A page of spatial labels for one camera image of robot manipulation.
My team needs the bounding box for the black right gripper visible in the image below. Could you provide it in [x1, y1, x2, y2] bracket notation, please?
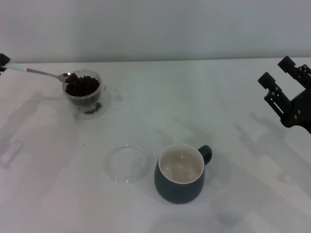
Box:
[258, 55, 311, 134]

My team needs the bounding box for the blue-handled metal spoon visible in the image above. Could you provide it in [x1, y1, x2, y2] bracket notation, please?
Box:
[4, 63, 76, 84]

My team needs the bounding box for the coffee bean cluster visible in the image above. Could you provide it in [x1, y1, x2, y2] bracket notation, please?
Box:
[84, 102, 103, 115]
[65, 73, 79, 84]

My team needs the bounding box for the clear double-walled glass cup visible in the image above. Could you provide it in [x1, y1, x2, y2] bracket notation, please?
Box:
[63, 69, 123, 108]

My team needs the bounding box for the clear glass saucer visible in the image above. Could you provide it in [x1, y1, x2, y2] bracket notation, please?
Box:
[63, 83, 113, 121]

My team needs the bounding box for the dark teal ceramic mug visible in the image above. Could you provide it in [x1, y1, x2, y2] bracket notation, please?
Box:
[153, 143, 213, 205]

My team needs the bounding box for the clear round glass dish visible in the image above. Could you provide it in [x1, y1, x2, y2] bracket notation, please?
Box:
[104, 143, 150, 185]

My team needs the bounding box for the coffee bean pile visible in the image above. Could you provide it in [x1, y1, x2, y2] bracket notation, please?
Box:
[65, 75, 101, 97]

